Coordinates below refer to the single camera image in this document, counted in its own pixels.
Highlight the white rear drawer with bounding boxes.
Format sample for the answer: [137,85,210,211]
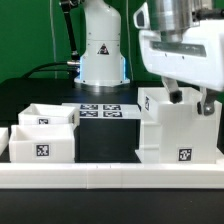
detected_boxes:
[18,104,80,126]

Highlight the white fence rail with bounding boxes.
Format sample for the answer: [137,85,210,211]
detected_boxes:
[0,128,9,155]
[0,163,224,189]

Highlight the white drawer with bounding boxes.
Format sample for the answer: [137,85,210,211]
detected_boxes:
[18,104,80,126]
[9,124,75,163]

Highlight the white drawer cabinet box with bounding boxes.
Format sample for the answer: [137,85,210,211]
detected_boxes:
[136,87,222,164]

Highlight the black cable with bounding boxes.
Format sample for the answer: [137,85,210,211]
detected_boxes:
[21,61,81,80]

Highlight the white front fence rail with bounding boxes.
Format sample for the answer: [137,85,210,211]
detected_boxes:
[0,163,224,189]

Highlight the white front drawer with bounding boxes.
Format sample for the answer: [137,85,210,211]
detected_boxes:
[9,124,75,163]

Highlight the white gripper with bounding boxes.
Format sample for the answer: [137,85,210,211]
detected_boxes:
[139,27,224,116]

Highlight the white left fence rail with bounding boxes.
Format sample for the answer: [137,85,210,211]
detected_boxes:
[0,128,9,155]

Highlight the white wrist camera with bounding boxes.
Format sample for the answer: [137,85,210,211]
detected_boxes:
[133,2,150,29]

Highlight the white marker base plate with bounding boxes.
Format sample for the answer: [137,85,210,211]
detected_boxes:
[63,103,141,119]

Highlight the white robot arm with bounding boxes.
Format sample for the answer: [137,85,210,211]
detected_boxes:
[76,0,224,116]

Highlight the thin white cable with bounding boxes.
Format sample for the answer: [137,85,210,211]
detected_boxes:
[49,0,58,80]

